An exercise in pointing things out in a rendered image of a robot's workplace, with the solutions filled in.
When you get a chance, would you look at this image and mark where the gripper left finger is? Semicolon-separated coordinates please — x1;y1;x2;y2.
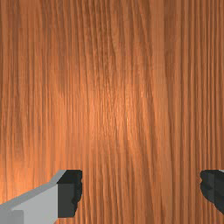
0;169;83;224

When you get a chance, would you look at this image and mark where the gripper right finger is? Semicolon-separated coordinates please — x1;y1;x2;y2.
199;169;224;216

